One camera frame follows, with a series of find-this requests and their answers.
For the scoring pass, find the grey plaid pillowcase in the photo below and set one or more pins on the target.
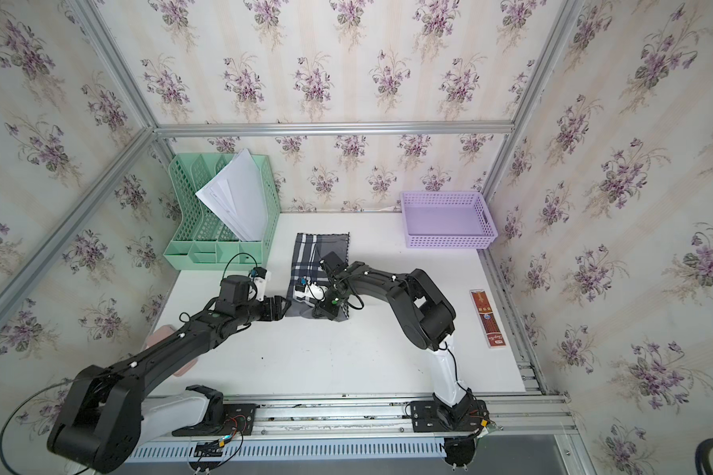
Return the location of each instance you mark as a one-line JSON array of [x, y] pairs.
[[308, 250]]

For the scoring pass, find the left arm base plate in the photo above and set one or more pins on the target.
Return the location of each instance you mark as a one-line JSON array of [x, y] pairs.
[[234, 417]]

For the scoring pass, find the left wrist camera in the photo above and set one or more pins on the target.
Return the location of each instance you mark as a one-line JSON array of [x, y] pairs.
[[258, 276]]

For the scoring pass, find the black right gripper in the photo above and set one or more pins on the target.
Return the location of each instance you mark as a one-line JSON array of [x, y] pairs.
[[320, 309]]

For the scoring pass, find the small circuit board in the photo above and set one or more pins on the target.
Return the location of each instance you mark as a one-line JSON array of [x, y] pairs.
[[209, 450]]

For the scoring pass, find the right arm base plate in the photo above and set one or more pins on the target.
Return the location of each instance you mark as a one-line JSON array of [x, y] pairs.
[[433, 416]]

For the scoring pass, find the red rectangular packet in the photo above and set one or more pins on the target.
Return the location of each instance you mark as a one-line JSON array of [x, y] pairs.
[[494, 336]]

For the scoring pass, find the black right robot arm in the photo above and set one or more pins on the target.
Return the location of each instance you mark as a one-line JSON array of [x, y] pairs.
[[425, 316]]

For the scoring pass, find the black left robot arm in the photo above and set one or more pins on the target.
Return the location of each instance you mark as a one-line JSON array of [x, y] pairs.
[[108, 413]]

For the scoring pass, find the white paper sheets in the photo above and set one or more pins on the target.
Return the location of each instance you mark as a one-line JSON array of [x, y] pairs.
[[235, 195]]

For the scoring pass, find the green mesh file organizer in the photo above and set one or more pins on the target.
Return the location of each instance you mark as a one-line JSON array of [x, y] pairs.
[[202, 241]]

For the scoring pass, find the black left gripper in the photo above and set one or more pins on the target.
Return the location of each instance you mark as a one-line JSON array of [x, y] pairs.
[[277, 313]]

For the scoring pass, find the purple plastic basket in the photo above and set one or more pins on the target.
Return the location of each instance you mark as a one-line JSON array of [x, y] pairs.
[[447, 220]]

